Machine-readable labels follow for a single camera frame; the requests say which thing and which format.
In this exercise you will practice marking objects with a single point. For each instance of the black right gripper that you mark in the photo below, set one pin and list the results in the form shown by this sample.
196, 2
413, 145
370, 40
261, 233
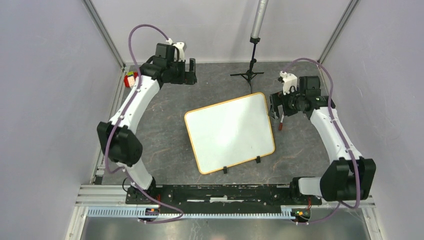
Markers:
276, 99

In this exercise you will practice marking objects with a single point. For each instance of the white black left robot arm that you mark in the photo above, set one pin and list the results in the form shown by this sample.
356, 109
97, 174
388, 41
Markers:
117, 136

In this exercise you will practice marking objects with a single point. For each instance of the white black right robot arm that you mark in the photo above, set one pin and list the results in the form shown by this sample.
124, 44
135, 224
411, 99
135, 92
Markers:
350, 175

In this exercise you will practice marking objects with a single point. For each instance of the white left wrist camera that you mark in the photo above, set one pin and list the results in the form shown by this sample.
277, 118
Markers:
180, 48

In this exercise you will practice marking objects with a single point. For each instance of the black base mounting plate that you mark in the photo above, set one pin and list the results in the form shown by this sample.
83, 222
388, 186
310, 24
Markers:
220, 198

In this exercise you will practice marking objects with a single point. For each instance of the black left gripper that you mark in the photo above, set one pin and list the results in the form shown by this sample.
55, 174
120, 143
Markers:
186, 77

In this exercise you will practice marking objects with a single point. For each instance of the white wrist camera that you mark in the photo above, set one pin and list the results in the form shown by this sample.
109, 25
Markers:
289, 82
180, 48

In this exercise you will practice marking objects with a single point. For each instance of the yellow framed whiteboard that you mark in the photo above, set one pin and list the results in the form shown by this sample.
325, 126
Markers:
230, 133

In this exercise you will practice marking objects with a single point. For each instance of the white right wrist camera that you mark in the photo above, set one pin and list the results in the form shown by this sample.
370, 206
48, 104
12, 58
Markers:
289, 82

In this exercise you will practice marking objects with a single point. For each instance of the black tripod camera stand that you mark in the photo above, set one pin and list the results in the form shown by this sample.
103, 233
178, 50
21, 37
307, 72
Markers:
254, 39

